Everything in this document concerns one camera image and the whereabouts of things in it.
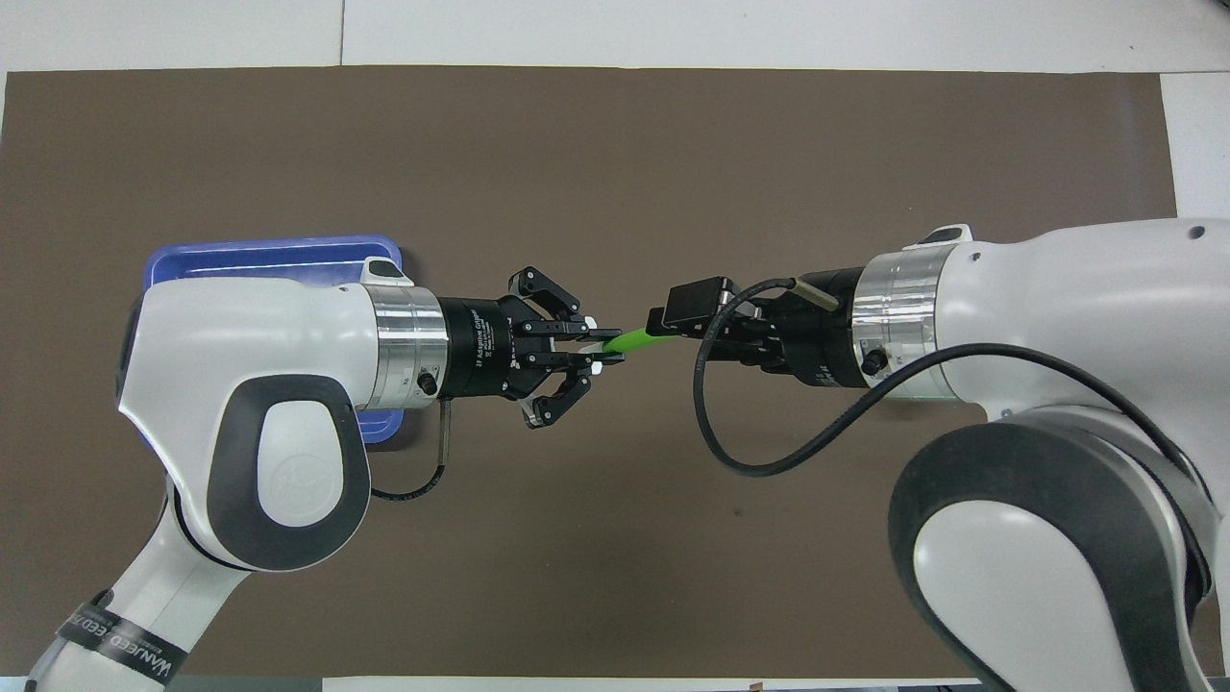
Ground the brown table mat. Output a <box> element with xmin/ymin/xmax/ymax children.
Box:
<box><xmin>0</xmin><ymin>65</ymin><xmax>1178</xmax><ymax>679</ymax></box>

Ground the blue plastic tray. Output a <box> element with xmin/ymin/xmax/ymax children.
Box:
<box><xmin>142</xmin><ymin>234</ymin><xmax>405</xmax><ymax>445</ymax></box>

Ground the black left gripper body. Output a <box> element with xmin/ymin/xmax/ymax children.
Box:
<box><xmin>437</xmin><ymin>296</ymin><xmax>528</xmax><ymax>400</ymax></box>

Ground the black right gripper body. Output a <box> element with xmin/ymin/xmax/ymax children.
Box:
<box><xmin>740</xmin><ymin>266</ymin><xmax>866</xmax><ymax>390</ymax></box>

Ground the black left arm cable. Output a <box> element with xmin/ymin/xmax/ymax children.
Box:
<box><xmin>368</xmin><ymin>399</ymin><xmax>451</xmax><ymax>503</ymax></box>

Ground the green pen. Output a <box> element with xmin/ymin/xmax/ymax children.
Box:
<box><xmin>601</xmin><ymin>325</ymin><xmax>674</xmax><ymax>358</ymax></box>

